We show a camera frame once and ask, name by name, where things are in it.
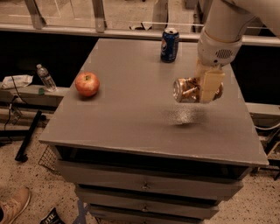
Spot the orange soda can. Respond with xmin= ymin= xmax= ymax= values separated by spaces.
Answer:
xmin=173 ymin=78 xmax=223 ymax=103

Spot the black metal bar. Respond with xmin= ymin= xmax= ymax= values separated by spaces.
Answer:
xmin=15 ymin=110 xmax=42 ymax=162

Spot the low grey shelf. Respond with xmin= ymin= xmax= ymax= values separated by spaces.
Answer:
xmin=0 ymin=85 xmax=69 ymax=107

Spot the top grey drawer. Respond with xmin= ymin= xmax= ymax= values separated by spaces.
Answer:
xmin=56 ymin=160 xmax=243 ymax=200

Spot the wire mesh basket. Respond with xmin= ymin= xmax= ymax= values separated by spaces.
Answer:
xmin=38 ymin=146 xmax=60 ymax=175

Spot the grey drawer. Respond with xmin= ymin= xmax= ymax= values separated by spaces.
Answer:
xmin=89 ymin=205 xmax=204 ymax=224
xmin=56 ymin=160 xmax=243 ymax=200
xmin=75 ymin=186 xmax=219 ymax=220

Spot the clear plastic water bottle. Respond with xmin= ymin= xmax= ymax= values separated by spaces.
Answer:
xmin=37 ymin=64 xmax=57 ymax=92

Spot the blue pepsi can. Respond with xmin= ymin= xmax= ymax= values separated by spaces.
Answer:
xmin=160 ymin=28 xmax=179 ymax=63

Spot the black snack bag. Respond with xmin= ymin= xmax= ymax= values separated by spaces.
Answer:
xmin=39 ymin=207 xmax=66 ymax=224

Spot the grey metal railing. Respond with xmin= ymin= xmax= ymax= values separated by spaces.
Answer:
xmin=0 ymin=0 xmax=280 ymax=47

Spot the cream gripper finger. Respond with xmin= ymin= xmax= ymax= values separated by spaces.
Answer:
xmin=194 ymin=59 xmax=210 ymax=87
xmin=199 ymin=69 xmax=225 ymax=103

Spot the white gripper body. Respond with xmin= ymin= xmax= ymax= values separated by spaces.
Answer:
xmin=198 ymin=29 xmax=242 ymax=67

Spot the red apple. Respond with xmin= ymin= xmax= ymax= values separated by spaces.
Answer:
xmin=74 ymin=72 xmax=100 ymax=96

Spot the white crumpled cloth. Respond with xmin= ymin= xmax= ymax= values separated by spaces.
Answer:
xmin=1 ymin=74 xmax=33 ymax=89

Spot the middle grey drawer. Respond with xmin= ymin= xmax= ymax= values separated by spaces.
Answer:
xmin=75 ymin=186 xmax=219 ymax=220

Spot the tan shoe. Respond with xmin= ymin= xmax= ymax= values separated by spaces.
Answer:
xmin=0 ymin=187 xmax=32 ymax=224

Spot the bottom grey drawer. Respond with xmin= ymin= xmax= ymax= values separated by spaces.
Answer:
xmin=89 ymin=205 xmax=204 ymax=224

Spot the grey drawer cabinet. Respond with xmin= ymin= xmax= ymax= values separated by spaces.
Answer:
xmin=38 ymin=38 xmax=270 ymax=224

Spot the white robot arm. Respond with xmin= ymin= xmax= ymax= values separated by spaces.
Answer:
xmin=195 ymin=0 xmax=280 ymax=103

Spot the black cable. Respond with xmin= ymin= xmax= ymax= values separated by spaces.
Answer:
xmin=3 ymin=76 xmax=30 ymax=132

